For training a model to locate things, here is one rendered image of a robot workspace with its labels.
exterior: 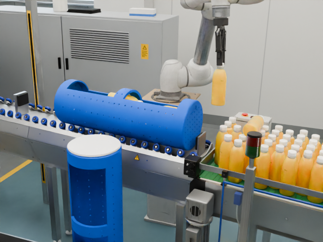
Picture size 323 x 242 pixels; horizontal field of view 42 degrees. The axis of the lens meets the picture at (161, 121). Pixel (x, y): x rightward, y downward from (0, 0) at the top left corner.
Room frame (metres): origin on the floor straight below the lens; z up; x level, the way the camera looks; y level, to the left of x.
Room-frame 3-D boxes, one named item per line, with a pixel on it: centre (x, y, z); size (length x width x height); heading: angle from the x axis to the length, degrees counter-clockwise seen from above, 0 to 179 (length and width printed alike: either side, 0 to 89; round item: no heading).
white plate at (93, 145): (2.01, 0.35, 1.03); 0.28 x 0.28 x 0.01
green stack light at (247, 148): (1.64, -0.39, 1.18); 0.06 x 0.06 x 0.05
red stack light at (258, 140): (1.64, -0.39, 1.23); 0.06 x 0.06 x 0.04
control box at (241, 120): (2.30, -0.53, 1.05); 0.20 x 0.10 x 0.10; 63
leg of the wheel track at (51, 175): (2.56, 0.75, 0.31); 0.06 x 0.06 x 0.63; 63
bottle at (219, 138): (2.09, -0.33, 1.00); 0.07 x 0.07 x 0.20
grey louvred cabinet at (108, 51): (4.51, 0.94, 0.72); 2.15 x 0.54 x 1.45; 71
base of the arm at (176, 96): (2.96, -0.05, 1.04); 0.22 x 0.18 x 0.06; 70
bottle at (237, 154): (1.90, -0.38, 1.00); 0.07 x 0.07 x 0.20
